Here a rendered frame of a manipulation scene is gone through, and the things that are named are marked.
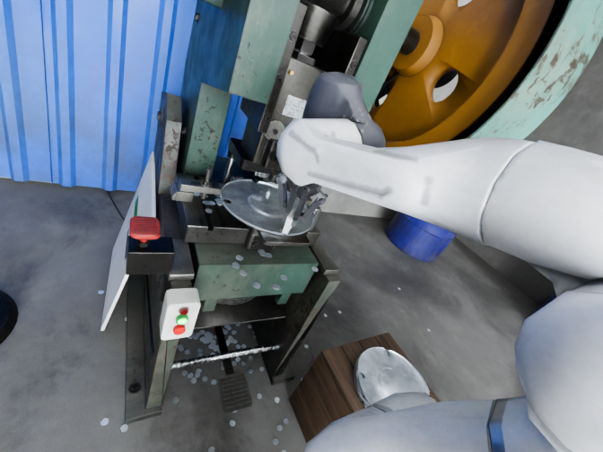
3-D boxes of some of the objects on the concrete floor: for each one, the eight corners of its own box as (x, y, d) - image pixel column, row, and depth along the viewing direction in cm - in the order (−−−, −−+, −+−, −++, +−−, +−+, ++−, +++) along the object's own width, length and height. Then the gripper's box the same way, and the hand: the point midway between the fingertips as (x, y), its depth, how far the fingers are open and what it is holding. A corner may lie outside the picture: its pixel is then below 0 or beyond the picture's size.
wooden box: (407, 468, 117) (462, 430, 100) (337, 519, 95) (392, 482, 79) (353, 374, 144) (388, 332, 127) (288, 398, 122) (321, 351, 105)
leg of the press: (162, 414, 101) (222, 200, 57) (124, 425, 95) (158, 193, 51) (152, 244, 164) (176, 80, 120) (128, 243, 158) (144, 70, 114)
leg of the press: (292, 379, 130) (399, 219, 86) (270, 386, 124) (372, 216, 80) (240, 246, 193) (287, 114, 149) (224, 246, 187) (266, 108, 143)
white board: (100, 331, 116) (151, 215, 94) (112, 248, 151) (151, 150, 129) (103, 331, 116) (155, 216, 94) (115, 248, 152) (154, 151, 130)
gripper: (275, 157, 59) (258, 228, 77) (333, 186, 58) (302, 250, 76) (291, 141, 64) (271, 211, 82) (344, 167, 63) (312, 232, 81)
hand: (289, 222), depth 76 cm, fingers closed
